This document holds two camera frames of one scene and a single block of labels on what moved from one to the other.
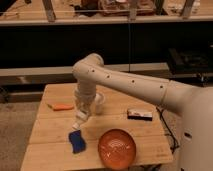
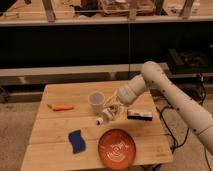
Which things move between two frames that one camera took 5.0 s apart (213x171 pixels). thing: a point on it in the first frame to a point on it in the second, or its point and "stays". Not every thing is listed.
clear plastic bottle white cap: [81, 116] to [108, 114]
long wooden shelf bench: [44, 38] stays
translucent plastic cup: [99, 100] stays
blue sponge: [78, 143] stays
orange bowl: [117, 149] stays
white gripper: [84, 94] to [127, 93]
